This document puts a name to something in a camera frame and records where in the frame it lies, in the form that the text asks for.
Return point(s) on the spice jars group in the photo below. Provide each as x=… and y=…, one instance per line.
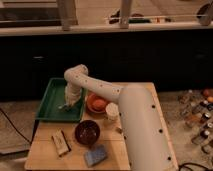
x=197, y=113

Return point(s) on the wooden block brush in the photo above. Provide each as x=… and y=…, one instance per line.
x=60, y=143

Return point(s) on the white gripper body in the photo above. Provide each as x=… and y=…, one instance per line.
x=72, y=94

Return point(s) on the green plastic tray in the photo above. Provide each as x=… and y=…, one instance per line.
x=54, y=97

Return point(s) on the blue sponge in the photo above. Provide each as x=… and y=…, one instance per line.
x=95, y=156

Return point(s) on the dark purple bowl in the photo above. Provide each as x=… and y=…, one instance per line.
x=87, y=132

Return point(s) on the orange bowl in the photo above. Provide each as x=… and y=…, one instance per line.
x=91, y=98

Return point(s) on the orange fruit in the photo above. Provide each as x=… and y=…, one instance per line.
x=98, y=105

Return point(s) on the white cup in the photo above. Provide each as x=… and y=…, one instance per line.
x=112, y=111

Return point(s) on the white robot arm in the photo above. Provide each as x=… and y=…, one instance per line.
x=146, y=138

